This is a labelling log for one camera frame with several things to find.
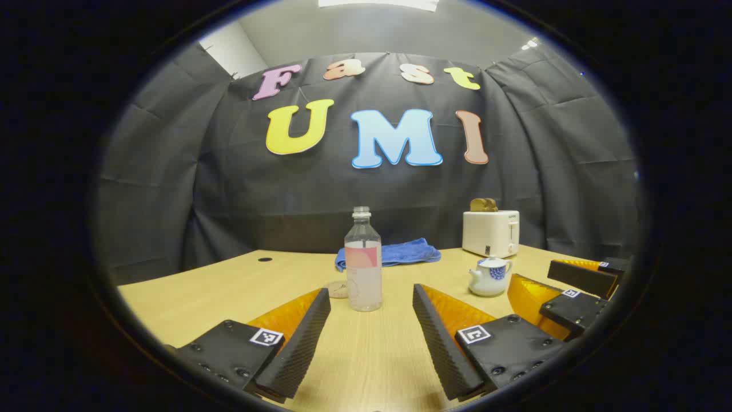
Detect ceiling light panel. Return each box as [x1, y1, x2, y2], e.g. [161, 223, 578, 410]
[317, 0, 440, 12]

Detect white toaster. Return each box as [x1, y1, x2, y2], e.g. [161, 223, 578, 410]
[462, 210, 520, 259]

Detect blue towel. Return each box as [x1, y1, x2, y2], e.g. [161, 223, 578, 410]
[335, 237, 442, 272]

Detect white blue-patterned teacup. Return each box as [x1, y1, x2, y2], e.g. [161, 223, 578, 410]
[468, 256, 514, 297]

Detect clear plastic water bottle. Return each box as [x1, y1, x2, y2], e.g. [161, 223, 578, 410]
[344, 207, 383, 312]

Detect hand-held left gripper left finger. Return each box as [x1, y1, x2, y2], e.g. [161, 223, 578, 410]
[166, 288, 332, 404]

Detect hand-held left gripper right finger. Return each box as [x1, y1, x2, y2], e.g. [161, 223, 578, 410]
[413, 283, 567, 401]

